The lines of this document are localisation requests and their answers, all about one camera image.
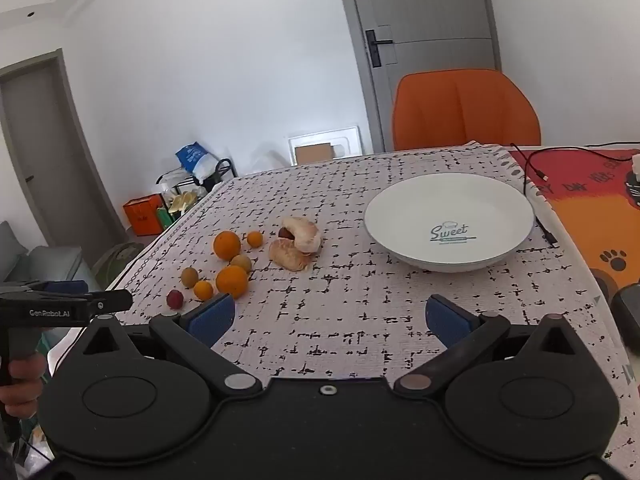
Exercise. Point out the white round plate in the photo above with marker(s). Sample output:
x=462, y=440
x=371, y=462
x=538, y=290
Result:
x=450, y=205

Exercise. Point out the orange chair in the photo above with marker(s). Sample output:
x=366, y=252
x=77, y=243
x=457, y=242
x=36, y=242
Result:
x=460, y=110

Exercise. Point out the yellow slippers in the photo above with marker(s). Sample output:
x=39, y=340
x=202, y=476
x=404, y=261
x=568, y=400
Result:
x=181, y=202

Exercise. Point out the grey sofa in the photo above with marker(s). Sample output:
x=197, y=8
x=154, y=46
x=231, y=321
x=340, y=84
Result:
x=45, y=265

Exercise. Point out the green box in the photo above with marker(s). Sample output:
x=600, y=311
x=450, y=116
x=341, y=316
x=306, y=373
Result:
x=163, y=219

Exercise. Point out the white charger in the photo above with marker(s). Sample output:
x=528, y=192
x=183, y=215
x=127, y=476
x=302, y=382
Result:
x=636, y=165

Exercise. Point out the beige lumpy food piece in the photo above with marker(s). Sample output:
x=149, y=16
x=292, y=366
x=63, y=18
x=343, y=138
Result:
x=287, y=256
x=304, y=232

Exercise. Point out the small orange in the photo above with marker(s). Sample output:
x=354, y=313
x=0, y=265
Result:
x=203, y=290
x=255, y=239

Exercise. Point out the blue and white bag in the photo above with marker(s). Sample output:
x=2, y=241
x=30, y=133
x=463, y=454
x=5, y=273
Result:
x=192, y=160

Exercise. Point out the dark grey object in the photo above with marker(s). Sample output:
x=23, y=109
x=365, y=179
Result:
x=627, y=315

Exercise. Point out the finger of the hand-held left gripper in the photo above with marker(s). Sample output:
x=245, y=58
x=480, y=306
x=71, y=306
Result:
x=65, y=286
x=112, y=301

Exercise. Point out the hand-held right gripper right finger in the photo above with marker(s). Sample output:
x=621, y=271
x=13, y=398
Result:
x=447, y=322

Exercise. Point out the white foam board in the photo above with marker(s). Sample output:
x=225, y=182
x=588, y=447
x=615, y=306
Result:
x=345, y=137

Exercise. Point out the black metal rack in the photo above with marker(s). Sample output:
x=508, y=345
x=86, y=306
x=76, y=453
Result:
x=222, y=166

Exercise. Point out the grey brown door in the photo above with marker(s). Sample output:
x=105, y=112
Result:
x=45, y=160

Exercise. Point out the person's left hand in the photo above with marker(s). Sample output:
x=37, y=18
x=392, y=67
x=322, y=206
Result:
x=25, y=385

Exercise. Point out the green cloth bundle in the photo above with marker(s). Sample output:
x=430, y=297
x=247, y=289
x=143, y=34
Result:
x=117, y=265

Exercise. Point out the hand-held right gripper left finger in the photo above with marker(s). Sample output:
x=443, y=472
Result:
x=212, y=319

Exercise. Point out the orange paper bag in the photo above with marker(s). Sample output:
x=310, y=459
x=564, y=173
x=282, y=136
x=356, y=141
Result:
x=142, y=217

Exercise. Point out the small red fruit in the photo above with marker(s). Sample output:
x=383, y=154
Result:
x=174, y=299

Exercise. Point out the brown cardboard sheet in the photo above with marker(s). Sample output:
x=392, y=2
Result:
x=314, y=154

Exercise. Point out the large orange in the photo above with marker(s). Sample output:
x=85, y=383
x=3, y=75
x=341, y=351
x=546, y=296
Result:
x=232, y=281
x=227, y=245

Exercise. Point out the brown kiwi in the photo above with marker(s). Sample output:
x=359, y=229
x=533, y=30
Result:
x=241, y=263
x=189, y=277

